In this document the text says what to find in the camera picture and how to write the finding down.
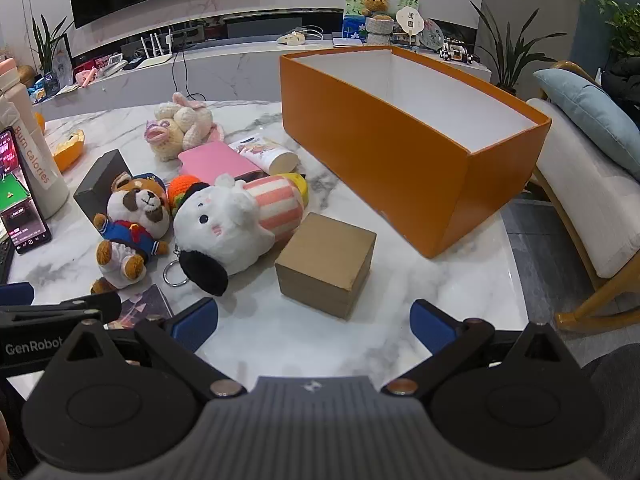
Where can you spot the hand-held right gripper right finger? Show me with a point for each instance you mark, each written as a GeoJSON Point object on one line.
{"type": "Point", "coordinates": [431, 324]}

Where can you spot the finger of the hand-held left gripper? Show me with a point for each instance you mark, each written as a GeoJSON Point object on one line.
{"type": "Point", "coordinates": [15, 294]}
{"type": "Point", "coordinates": [95, 304]}

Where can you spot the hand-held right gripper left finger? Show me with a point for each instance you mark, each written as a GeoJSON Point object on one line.
{"type": "Point", "coordinates": [195, 322]}

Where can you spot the dark photo card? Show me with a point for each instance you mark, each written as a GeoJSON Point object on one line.
{"type": "Point", "coordinates": [145, 305]}

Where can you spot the white plush pink striped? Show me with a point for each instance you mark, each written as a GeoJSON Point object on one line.
{"type": "Point", "coordinates": [220, 225]}

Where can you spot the red panda plush sailor outfit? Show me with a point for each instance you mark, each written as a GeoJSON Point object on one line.
{"type": "Point", "coordinates": [135, 210]}

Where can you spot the brown cardboard box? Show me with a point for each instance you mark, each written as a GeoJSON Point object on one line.
{"type": "Point", "coordinates": [325, 260]}

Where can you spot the dark grey box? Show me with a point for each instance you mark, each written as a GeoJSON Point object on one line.
{"type": "Point", "coordinates": [100, 180]}

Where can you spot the orange crochet toy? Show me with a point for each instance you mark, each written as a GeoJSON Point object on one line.
{"type": "Point", "coordinates": [181, 191]}

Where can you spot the pink box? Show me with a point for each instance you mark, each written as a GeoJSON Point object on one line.
{"type": "Point", "coordinates": [215, 160]}

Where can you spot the orange cardboard box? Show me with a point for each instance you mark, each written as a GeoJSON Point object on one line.
{"type": "Point", "coordinates": [400, 160]}

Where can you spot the yellow tape measure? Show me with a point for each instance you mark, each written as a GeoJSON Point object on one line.
{"type": "Point", "coordinates": [299, 186]}

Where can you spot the cream crochet toy purple trim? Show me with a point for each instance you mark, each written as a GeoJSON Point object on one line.
{"type": "Point", "coordinates": [165, 137]}

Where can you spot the white printed tube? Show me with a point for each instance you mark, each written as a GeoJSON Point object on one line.
{"type": "Point", "coordinates": [270, 155]}

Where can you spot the white crochet bunny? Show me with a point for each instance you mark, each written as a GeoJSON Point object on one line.
{"type": "Point", "coordinates": [197, 120]}

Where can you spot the black keyboard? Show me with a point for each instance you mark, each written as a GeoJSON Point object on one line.
{"type": "Point", "coordinates": [5, 262]}

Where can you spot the black smartphone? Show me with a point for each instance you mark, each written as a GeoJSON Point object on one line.
{"type": "Point", "coordinates": [20, 195]}

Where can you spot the white bottle pink cap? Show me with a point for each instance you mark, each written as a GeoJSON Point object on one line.
{"type": "Point", "coordinates": [40, 160]}

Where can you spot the wooden armchair white cushions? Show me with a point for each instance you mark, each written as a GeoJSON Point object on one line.
{"type": "Point", "coordinates": [575, 200]}

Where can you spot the pink toy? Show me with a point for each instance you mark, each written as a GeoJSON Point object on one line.
{"type": "Point", "coordinates": [86, 76]}

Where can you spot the framed picture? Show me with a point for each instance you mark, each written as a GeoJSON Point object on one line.
{"type": "Point", "coordinates": [61, 65]}

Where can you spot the plant in blue vase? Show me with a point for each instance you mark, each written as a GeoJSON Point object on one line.
{"type": "Point", "coordinates": [45, 50]}

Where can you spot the white router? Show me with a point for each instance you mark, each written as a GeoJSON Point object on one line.
{"type": "Point", "coordinates": [155, 57]}

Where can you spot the white marble TV console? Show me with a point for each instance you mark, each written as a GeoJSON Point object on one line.
{"type": "Point", "coordinates": [240, 67]}

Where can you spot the light blue cushion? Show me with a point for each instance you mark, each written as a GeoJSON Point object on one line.
{"type": "Point", "coordinates": [590, 115]}

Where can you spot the black white toy car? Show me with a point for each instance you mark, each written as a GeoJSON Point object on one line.
{"type": "Point", "coordinates": [457, 52]}

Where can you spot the potted plant long leaves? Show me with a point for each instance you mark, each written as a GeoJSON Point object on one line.
{"type": "Point", "coordinates": [505, 50]}

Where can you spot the small blue box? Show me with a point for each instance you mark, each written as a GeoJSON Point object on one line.
{"type": "Point", "coordinates": [405, 40]}

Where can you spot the round patterned fan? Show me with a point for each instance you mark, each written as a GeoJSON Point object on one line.
{"type": "Point", "coordinates": [432, 35]}

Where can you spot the white power strip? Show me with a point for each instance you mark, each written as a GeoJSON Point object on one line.
{"type": "Point", "coordinates": [295, 37]}

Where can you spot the white paper fan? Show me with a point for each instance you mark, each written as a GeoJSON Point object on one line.
{"type": "Point", "coordinates": [410, 20]}

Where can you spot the black jacket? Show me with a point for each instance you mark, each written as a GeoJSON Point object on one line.
{"type": "Point", "coordinates": [625, 85]}

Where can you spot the green blue painting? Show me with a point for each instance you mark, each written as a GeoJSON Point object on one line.
{"type": "Point", "coordinates": [352, 15]}

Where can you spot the brown teddy bear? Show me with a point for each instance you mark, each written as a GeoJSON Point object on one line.
{"type": "Point", "coordinates": [377, 5]}

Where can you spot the green vine plant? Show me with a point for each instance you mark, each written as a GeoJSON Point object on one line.
{"type": "Point", "coordinates": [622, 25]}

